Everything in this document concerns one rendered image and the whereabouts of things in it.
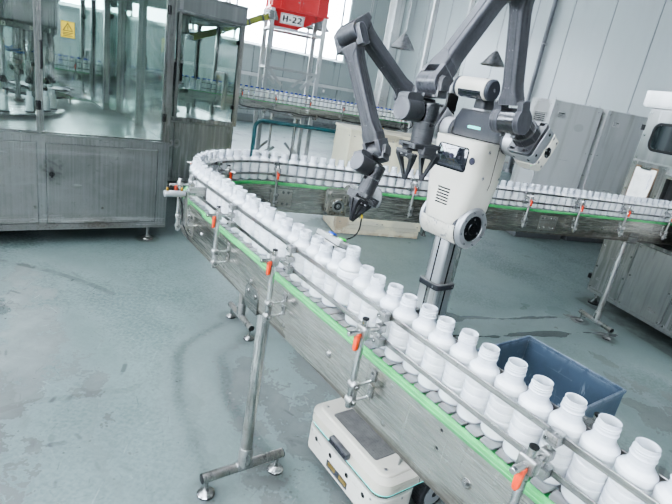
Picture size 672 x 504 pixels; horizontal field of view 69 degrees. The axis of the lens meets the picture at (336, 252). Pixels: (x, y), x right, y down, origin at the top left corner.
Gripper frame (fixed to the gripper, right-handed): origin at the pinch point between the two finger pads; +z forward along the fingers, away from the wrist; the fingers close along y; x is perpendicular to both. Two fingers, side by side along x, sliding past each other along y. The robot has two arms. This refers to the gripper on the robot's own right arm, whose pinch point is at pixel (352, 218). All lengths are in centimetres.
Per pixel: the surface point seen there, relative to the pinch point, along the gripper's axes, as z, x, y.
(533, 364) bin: 16, 49, 54
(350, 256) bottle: 8.8, -19.3, 28.3
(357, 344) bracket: 25, -24, 49
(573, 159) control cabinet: -199, 529, -244
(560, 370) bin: 14, 48, 63
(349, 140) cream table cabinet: -70, 216, -309
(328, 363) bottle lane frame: 38, -12, 32
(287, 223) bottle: 10.4, -18.1, -6.9
